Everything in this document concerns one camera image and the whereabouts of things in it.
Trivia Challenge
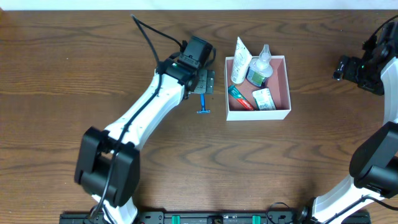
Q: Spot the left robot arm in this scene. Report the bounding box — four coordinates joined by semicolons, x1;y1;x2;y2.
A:
74;36;216;223

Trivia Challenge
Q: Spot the green toothpaste tube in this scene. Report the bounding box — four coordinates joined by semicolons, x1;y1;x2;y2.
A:
228;85;254;111

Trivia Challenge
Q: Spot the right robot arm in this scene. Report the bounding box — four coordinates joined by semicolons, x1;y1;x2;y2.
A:
295;17;397;223

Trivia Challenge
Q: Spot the blue disposable razor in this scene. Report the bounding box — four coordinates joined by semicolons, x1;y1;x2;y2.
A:
197;93;211;114

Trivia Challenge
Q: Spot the small white green packet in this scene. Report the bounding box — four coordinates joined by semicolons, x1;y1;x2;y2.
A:
252;88;276;111

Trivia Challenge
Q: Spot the white lotion tube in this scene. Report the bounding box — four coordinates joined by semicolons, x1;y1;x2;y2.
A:
231;37;252;85

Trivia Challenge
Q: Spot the clear pump bottle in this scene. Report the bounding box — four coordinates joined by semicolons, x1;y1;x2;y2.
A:
246;44;273;87

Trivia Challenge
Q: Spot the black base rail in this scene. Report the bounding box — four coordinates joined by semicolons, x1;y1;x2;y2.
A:
58;210;373;224

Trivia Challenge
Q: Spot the white box with red bottom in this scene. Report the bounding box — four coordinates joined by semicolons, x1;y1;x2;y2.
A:
224;55;291;121

